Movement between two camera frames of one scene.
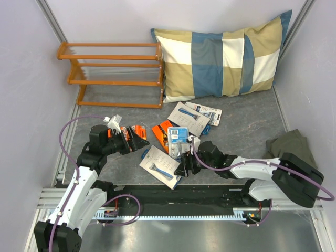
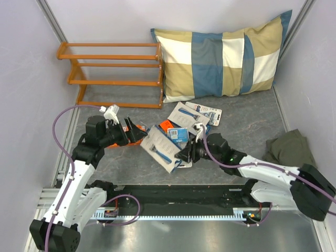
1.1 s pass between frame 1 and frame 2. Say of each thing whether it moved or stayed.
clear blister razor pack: stayed
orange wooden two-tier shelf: stayed
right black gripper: moved
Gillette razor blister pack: stayed
